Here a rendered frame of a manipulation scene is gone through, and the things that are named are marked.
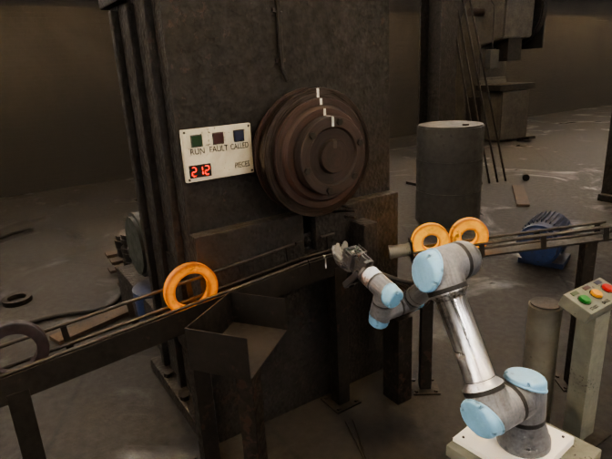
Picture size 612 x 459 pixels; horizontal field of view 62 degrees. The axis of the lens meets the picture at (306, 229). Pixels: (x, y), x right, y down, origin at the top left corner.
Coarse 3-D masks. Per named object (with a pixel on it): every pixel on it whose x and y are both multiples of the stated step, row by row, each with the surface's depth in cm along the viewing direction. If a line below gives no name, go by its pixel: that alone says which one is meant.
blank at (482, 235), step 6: (456, 222) 209; (462, 222) 208; (468, 222) 207; (474, 222) 207; (480, 222) 207; (456, 228) 208; (462, 228) 208; (468, 228) 208; (474, 228) 208; (480, 228) 208; (486, 228) 208; (450, 234) 210; (456, 234) 209; (462, 234) 209; (480, 234) 209; (486, 234) 209; (450, 240) 210; (474, 240) 211; (480, 240) 210; (486, 240) 210
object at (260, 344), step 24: (216, 312) 163; (240, 312) 171; (264, 312) 168; (192, 336) 147; (216, 336) 144; (240, 336) 165; (264, 336) 164; (192, 360) 150; (216, 360) 147; (240, 360) 143; (264, 360) 152; (240, 384) 163; (240, 408) 166; (264, 432) 172; (264, 456) 174
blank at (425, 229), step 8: (424, 224) 210; (432, 224) 208; (416, 232) 209; (424, 232) 209; (432, 232) 209; (440, 232) 209; (416, 240) 210; (440, 240) 210; (448, 240) 210; (416, 248) 211; (424, 248) 211
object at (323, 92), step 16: (304, 96) 178; (320, 96) 182; (336, 96) 186; (272, 112) 179; (288, 112) 176; (272, 128) 175; (272, 144) 176; (368, 144) 199; (272, 160) 177; (272, 176) 179; (272, 192) 181; (352, 192) 200; (288, 208) 185; (304, 208) 189; (320, 208) 193; (336, 208) 198
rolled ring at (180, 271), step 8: (184, 264) 171; (192, 264) 171; (200, 264) 173; (176, 272) 169; (184, 272) 170; (192, 272) 172; (200, 272) 173; (208, 272) 175; (168, 280) 168; (176, 280) 169; (208, 280) 176; (216, 280) 177; (168, 288) 168; (208, 288) 178; (216, 288) 178; (168, 296) 169; (208, 296) 177; (168, 304) 170; (176, 304) 171; (184, 304) 176
